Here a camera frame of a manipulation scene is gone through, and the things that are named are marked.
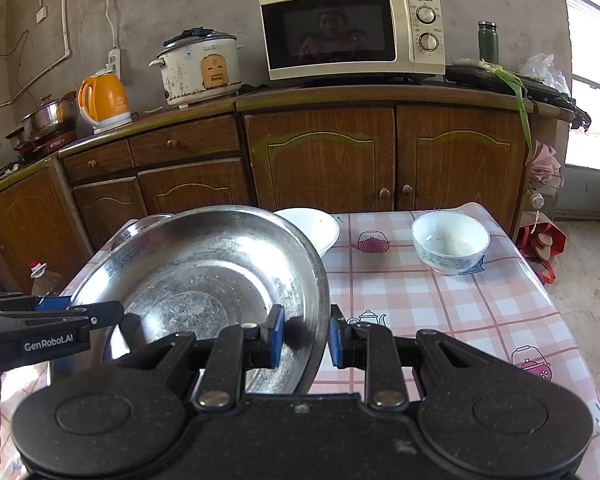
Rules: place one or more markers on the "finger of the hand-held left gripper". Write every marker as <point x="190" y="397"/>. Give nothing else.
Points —
<point x="100" y="315"/>
<point x="52" y="303"/>

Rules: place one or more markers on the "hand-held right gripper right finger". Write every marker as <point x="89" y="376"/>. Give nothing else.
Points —
<point x="336" y="340"/>

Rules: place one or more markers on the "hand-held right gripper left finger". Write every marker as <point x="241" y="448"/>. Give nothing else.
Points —
<point x="277" y="335"/>

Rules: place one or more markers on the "small steel bowl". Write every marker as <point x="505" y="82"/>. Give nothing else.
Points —
<point x="130" y="232"/>

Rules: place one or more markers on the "round steel plate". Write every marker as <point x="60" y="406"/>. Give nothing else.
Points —
<point x="205" y="270"/>

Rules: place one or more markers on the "white ceramic bowl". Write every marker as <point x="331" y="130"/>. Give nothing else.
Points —
<point x="315" y="230"/>

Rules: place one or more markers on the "blue patterned white bowl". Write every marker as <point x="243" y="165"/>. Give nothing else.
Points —
<point x="450" y="245"/>

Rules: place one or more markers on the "oil bottle with red cap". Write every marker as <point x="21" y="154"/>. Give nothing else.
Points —
<point x="47" y="282"/>

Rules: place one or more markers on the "wooden corner cabinet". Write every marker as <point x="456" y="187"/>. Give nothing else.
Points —
<point x="25" y="220"/>

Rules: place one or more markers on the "pink checked tablecloth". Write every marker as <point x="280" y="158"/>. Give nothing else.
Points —
<point x="430" y="310"/>

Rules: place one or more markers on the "red induction cooker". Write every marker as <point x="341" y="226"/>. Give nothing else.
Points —
<point x="50" y="145"/>

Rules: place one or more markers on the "small steel pot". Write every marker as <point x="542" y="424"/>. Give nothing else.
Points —
<point x="16" y="136"/>

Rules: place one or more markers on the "wooden two-door cabinet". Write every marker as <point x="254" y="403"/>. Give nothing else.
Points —
<point x="330" y="160"/>

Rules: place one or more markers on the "steel cooking pot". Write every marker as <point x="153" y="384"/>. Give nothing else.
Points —
<point x="47" y="115"/>

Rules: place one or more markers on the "wooden drawer cabinet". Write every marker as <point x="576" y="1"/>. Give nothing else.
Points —
<point x="190" y="140"/>

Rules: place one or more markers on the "orange electric kettle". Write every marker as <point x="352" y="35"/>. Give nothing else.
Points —
<point x="107" y="102"/>

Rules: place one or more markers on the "red bag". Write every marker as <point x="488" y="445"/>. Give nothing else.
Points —
<point x="550" y="240"/>

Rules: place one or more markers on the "small clear hanging bottle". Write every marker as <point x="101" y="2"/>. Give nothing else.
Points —
<point x="537" y="201"/>

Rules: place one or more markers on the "white power strip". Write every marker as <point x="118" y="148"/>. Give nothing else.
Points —
<point x="114" y="60"/>

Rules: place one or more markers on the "white rice cooker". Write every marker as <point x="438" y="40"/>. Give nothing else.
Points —
<point x="195" y="72"/>

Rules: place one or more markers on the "pink cloth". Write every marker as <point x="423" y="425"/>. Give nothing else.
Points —
<point x="545" y="162"/>

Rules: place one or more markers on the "glass door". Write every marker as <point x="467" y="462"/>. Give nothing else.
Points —
<point x="590" y="195"/>

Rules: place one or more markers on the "black cooktop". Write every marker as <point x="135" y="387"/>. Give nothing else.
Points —
<point x="470" y="75"/>

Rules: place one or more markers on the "green leek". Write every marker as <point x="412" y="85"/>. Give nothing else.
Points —
<point x="522" y="105"/>

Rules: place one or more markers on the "cream microwave oven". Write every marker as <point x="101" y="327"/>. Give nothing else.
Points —
<point x="330" y="35"/>

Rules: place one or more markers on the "green thermos flask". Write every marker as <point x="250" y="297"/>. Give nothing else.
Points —
<point x="488" y="45"/>

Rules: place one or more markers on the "clear plastic bag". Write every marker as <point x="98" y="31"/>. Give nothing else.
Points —
<point x="542" y="72"/>

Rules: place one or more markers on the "white wall switch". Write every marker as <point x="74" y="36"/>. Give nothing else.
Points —
<point x="41" y="14"/>

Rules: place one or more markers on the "white wall pipe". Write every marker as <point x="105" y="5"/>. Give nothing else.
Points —
<point x="65" y="10"/>

